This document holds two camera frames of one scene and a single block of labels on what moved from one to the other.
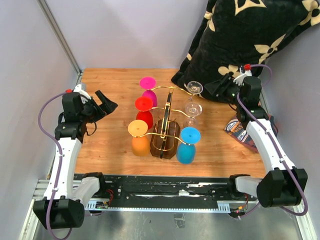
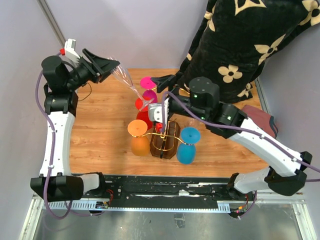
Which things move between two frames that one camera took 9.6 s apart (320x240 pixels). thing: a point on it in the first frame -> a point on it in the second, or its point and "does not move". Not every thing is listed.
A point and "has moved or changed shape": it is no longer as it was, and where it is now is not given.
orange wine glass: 140,144 does not move
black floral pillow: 236,33 does not move
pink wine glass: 148,83 does not move
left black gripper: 107,106 -> 103,66
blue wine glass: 186,152 does not move
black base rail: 172,191 does not move
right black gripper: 224,83 -> 168,81
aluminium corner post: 46,10 does not move
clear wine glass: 194,87 has moved or changed shape
